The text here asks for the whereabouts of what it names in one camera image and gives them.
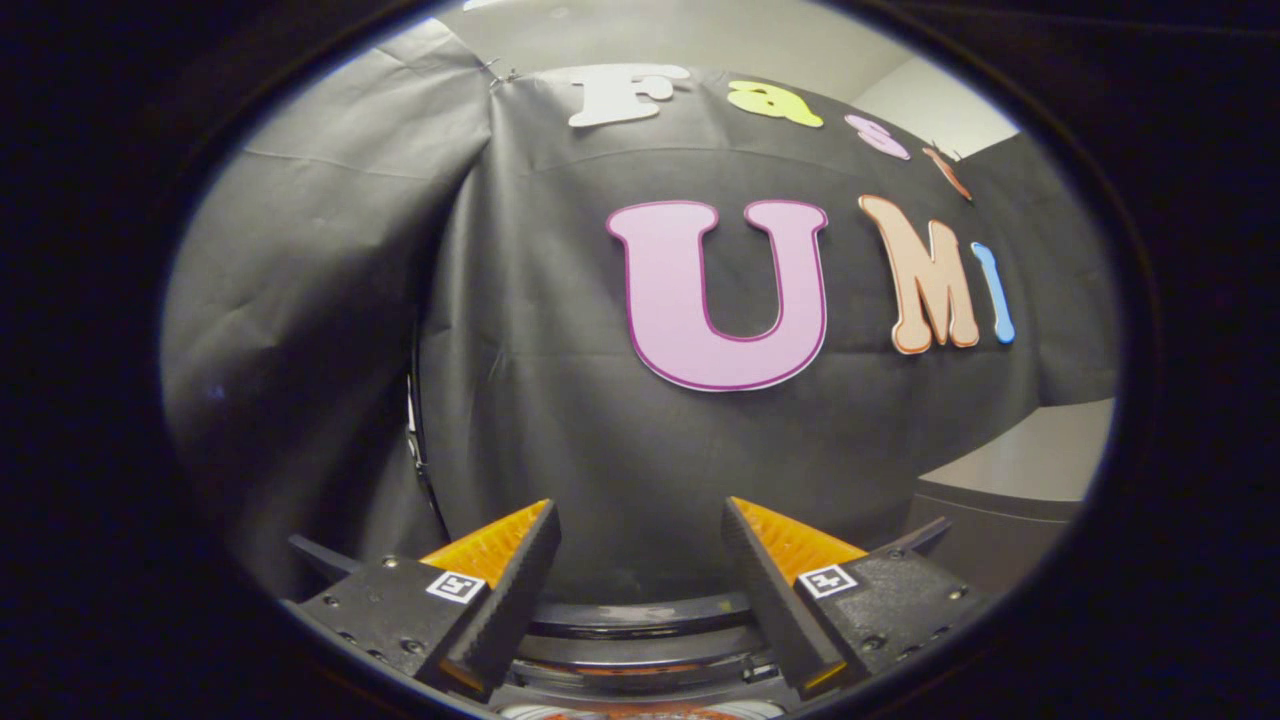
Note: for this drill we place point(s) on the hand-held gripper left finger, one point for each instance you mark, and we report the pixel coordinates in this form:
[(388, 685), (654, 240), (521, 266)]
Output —
[(505, 610)]

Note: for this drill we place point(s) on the dark washing machine lid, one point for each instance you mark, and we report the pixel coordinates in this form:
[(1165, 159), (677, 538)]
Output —
[(640, 640)]

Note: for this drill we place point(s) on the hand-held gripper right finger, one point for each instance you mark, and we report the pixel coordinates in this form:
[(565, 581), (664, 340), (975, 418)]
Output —
[(775, 610)]

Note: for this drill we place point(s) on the white cabinet with dark top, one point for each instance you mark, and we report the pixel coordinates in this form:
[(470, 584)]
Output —
[(1000, 520)]

